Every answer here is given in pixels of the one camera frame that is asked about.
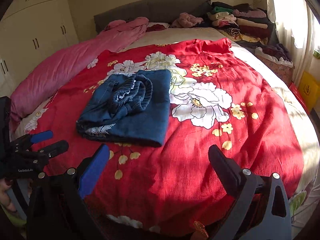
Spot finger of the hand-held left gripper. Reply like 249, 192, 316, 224
12, 130, 54, 148
32, 140, 69, 167

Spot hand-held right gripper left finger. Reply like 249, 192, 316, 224
26, 144, 110, 240

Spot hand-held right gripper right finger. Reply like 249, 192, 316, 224
208, 144, 293, 240

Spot blue denim pants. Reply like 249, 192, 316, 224
76, 69, 172, 147

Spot person's left hand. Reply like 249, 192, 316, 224
0, 179, 17, 212

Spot red floral blanket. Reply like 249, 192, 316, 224
26, 38, 304, 238

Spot orange glittery object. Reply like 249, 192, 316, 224
192, 220, 209, 240

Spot pink quilt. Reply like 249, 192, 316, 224
10, 17, 150, 120

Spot green patterned cloth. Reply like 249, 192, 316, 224
290, 191, 308, 210

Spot cream wardrobe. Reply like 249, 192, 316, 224
0, 0, 78, 93

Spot red box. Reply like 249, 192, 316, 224
289, 82, 310, 113

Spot pink lace-trimmed basket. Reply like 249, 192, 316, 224
255, 47, 294, 86

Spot yellow box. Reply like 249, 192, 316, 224
299, 71, 320, 110

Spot dark purple clothes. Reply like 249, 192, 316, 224
260, 44, 292, 62

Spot cream bed sheet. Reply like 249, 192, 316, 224
12, 27, 320, 200

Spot pile of folded clothes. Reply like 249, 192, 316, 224
207, 2, 275, 43

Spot pink fluffy garment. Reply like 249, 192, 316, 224
171, 12, 204, 28

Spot dark red cloth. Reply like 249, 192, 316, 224
147, 23, 170, 32

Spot cream curtain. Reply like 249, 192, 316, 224
265, 0, 320, 85

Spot grey upholstered headboard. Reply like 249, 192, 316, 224
94, 0, 212, 33

